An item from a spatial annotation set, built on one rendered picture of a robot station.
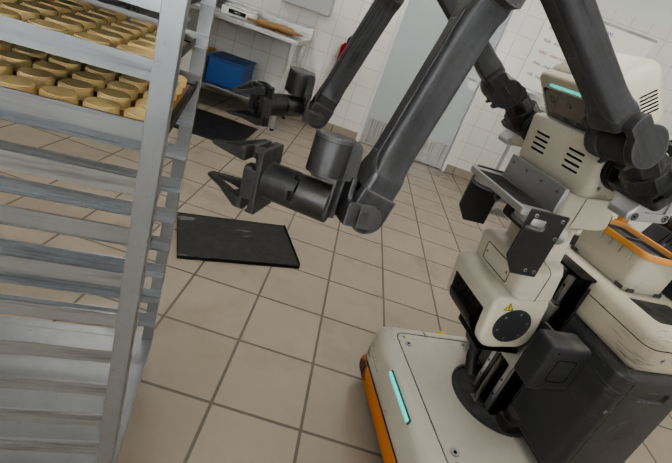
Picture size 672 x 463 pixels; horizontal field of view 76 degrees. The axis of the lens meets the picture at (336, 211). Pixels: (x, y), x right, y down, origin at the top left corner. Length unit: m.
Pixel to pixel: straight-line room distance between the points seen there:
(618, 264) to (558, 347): 0.30
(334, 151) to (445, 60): 0.20
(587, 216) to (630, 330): 0.29
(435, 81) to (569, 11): 0.22
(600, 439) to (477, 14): 1.12
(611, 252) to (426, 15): 3.90
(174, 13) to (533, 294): 0.97
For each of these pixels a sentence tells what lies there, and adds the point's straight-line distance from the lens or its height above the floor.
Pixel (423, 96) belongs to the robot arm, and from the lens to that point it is 0.62.
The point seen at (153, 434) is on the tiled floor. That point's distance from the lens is 1.47.
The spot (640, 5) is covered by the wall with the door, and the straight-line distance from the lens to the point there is 5.52.
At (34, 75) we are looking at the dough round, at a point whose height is 0.97.
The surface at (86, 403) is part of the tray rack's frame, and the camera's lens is 1.34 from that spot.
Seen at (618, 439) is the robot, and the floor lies 0.47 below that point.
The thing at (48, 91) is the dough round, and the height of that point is 0.97.
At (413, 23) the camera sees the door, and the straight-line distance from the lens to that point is 4.92.
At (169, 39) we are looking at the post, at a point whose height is 1.10.
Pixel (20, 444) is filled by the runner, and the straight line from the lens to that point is 1.17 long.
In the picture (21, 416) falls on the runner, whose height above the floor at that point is 0.33.
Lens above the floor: 1.20
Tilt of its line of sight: 23 degrees down
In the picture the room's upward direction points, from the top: 20 degrees clockwise
